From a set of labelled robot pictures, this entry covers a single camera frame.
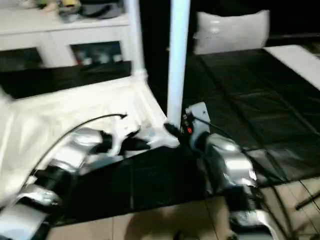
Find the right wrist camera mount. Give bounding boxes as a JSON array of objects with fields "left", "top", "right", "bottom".
[{"left": 186, "top": 101, "right": 212, "bottom": 148}]

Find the black floor bar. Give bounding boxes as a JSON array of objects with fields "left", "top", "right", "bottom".
[{"left": 294, "top": 192, "right": 320, "bottom": 211}]

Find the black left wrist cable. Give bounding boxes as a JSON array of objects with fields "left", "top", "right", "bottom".
[{"left": 27, "top": 113, "right": 128, "bottom": 181}]

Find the dark helmet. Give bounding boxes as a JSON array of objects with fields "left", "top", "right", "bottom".
[{"left": 79, "top": 0, "right": 126, "bottom": 20}]

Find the white flat board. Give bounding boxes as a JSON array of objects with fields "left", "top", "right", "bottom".
[{"left": 264, "top": 44, "right": 320, "bottom": 91}]

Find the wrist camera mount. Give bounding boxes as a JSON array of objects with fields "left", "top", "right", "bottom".
[
  {"left": 103, "top": 116, "right": 142, "bottom": 156},
  {"left": 186, "top": 101, "right": 212, "bottom": 148}
]

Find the white plastic table leg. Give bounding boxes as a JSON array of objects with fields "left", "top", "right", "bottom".
[
  {"left": 127, "top": 0, "right": 148, "bottom": 83},
  {"left": 166, "top": 0, "right": 191, "bottom": 126},
  {"left": 0, "top": 86, "right": 13, "bottom": 103}
]

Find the black cabinet gold label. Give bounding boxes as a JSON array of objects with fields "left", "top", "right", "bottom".
[{"left": 138, "top": 0, "right": 201, "bottom": 106}]

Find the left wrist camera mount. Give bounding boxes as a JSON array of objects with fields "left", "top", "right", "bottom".
[{"left": 103, "top": 116, "right": 142, "bottom": 156}]

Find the white cabinet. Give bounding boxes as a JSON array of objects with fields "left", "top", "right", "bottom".
[{"left": 0, "top": 7, "right": 137, "bottom": 68}]

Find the white plastic table top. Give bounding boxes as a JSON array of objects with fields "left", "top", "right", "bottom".
[{"left": 0, "top": 74, "right": 181, "bottom": 208}]

